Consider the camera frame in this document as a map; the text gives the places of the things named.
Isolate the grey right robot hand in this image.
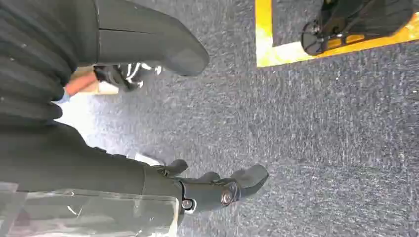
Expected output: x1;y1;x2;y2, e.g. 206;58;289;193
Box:
0;0;270;226

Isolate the black and white shoe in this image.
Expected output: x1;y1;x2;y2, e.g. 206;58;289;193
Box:
93;62;163;92

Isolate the beige cardboard box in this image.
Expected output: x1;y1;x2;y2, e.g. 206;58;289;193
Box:
64;66;120;96

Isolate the ribbed grey right arm sleeve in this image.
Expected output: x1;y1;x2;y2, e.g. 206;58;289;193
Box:
0;0;99;129

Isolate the yellow floor tape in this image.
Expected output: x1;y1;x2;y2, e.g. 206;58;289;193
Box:
254;0;419;68

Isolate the clear plastic cover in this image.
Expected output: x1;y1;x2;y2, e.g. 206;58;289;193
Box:
0;181;180;237

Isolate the black robot foot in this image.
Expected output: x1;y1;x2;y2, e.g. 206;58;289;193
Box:
300;0;419;56

